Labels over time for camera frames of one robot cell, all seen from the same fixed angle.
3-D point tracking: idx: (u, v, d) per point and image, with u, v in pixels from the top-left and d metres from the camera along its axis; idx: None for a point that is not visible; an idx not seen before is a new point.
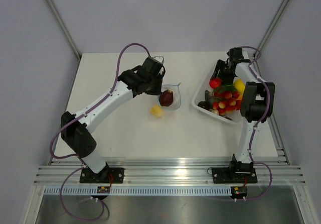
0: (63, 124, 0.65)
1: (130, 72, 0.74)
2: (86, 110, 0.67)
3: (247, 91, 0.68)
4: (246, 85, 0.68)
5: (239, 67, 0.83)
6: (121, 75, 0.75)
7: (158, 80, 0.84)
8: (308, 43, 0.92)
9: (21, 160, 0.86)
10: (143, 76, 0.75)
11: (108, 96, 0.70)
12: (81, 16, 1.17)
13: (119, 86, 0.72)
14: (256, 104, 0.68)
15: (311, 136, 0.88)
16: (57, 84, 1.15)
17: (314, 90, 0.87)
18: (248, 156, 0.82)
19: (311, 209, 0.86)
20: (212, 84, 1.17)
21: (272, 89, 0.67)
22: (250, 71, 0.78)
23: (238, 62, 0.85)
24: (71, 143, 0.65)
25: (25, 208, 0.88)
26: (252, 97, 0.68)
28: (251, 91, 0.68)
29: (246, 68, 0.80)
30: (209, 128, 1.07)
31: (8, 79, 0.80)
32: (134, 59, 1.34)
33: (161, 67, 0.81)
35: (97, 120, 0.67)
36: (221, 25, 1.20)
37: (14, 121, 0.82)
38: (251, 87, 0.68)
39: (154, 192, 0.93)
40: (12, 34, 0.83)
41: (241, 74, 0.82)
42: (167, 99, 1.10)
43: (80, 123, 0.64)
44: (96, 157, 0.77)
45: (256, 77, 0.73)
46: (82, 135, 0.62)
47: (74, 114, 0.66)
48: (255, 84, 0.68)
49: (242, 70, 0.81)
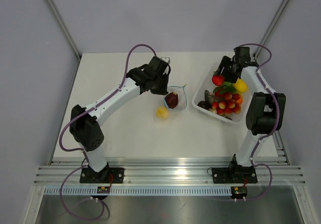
0: (72, 117, 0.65)
1: (137, 69, 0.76)
2: (96, 103, 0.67)
3: (255, 103, 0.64)
4: (254, 97, 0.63)
5: (245, 71, 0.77)
6: (128, 72, 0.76)
7: (164, 79, 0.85)
8: (308, 43, 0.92)
9: (21, 160, 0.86)
10: (150, 74, 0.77)
11: (117, 91, 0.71)
12: (81, 16, 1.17)
13: (128, 82, 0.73)
14: (264, 116, 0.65)
15: (311, 136, 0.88)
16: (57, 84, 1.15)
17: (314, 90, 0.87)
18: (249, 161, 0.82)
19: (311, 209, 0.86)
20: (215, 80, 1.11)
21: (281, 102, 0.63)
22: (258, 78, 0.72)
23: (245, 65, 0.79)
24: (79, 137, 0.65)
25: (25, 208, 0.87)
26: (261, 109, 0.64)
28: (259, 103, 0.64)
29: (252, 74, 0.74)
30: (210, 128, 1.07)
31: (9, 78, 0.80)
32: (138, 60, 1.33)
33: (167, 66, 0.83)
35: (106, 114, 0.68)
36: (221, 25, 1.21)
37: (14, 121, 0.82)
38: (260, 98, 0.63)
39: (154, 192, 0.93)
40: (12, 34, 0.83)
41: (247, 79, 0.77)
42: (173, 100, 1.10)
43: (91, 116, 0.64)
44: (98, 156, 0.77)
45: (264, 86, 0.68)
46: (92, 127, 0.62)
47: (85, 107, 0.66)
48: (263, 95, 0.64)
49: (248, 75, 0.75)
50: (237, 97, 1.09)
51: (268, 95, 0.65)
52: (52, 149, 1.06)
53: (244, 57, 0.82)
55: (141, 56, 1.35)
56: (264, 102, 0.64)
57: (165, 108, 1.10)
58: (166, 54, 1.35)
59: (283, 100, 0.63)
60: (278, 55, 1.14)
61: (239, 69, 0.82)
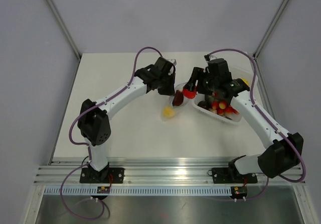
0: (82, 111, 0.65)
1: (144, 69, 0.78)
2: (106, 98, 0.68)
3: (276, 157, 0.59)
4: (274, 155, 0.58)
5: (238, 102, 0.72)
6: (136, 72, 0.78)
7: (169, 79, 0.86)
8: (308, 43, 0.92)
9: (21, 159, 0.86)
10: (156, 74, 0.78)
11: (126, 88, 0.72)
12: (81, 15, 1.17)
13: (136, 80, 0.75)
14: (285, 163, 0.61)
15: (311, 136, 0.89)
16: (57, 83, 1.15)
17: (315, 90, 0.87)
18: None
19: (311, 209, 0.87)
20: (187, 93, 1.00)
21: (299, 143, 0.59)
22: (261, 115, 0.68)
23: (231, 88, 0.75)
24: (87, 131, 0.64)
25: (25, 208, 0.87)
26: (281, 160, 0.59)
28: (279, 156, 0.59)
29: (251, 109, 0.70)
30: (210, 128, 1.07)
31: (9, 78, 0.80)
32: (141, 60, 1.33)
33: (172, 66, 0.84)
35: (115, 109, 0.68)
36: (221, 26, 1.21)
37: (14, 120, 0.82)
38: (279, 151, 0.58)
39: (154, 192, 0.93)
40: (12, 33, 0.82)
41: (243, 111, 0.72)
42: (178, 99, 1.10)
43: (101, 109, 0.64)
44: (101, 155, 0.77)
45: (275, 129, 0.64)
46: (102, 120, 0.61)
47: (95, 101, 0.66)
48: (280, 146, 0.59)
49: (245, 109, 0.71)
50: None
51: (283, 140, 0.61)
52: (52, 149, 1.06)
53: (224, 75, 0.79)
55: (144, 57, 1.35)
56: (283, 152, 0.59)
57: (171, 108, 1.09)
58: (166, 53, 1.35)
59: (301, 140, 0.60)
60: (278, 56, 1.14)
61: (225, 94, 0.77)
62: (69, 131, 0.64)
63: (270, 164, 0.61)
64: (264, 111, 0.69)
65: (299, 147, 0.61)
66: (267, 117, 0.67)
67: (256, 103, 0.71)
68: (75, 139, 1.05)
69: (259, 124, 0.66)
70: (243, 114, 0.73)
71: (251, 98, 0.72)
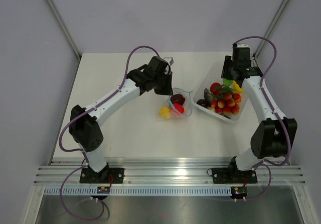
0: (72, 117, 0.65)
1: (137, 70, 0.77)
2: (96, 104, 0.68)
3: (265, 132, 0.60)
4: (263, 129, 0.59)
5: (248, 84, 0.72)
6: (129, 74, 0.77)
7: (165, 78, 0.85)
8: (308, 42, 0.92)
9: (22, 159, 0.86)
10: (149, 75, 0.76)
11: (117, 92, 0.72)
12: (81, 16, 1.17)
13: (128, 83, 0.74)
14: (272, 144, 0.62)
15: (311, 136, 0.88)
16: (57, 83, 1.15)
17: (314, 89, 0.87)
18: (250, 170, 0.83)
19: (311, 209, 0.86)
20: (177, 107, 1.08)
21: (291, 129, 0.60)
22: (264, 96, 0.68)
23: (248, 74, 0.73)
24: (79, 137, 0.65)
25: (25, 208, 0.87)
26: (270, 138, 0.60)
28: (269, 133, 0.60)
29: (257, 90, 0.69)
30: (209, 127, 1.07)
31: (9, 78, 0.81)
32: (141, 60, 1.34)
33: (167, 65, 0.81)
35: (106, 115, 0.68)
36: (220, 26, 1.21)
37: (14, 120, 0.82)
38: (269, 128, 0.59)
39: (154, 192, 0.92)
40: (11, 33, 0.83)
41: (249, 92, 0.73)
42: (179, 101, 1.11)
43: (91, 116, 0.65)
44: (98, 157, 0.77)
45: (272, 109, 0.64)
46: (91, 127, 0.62)
47: (85, 107, 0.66)
48: (272, 124, 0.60)
49: (251, 89, 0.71)
50: (237, 97, 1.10)
51: (276, 120, 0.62)
52: (52, 149, 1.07)
53: (243, 60, 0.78)
55: (143, 57, 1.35)
56: (273, 130, 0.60)
57: (169, 108, 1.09)
58: (166, 53, 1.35)
59: (295, 126, 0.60)
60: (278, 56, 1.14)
61: (239, 76, 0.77)
62: (59, 138, 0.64)
63: (259, 141, 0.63)
64: (269, 94, 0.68)
65: (291, 134, 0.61)
66: (269, 99, 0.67)
67: (264, 86, 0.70)
68: (71, 143, 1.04)
69: (259, 104, 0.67)
70: (249, 97, 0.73)
71: (261, 80, 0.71)
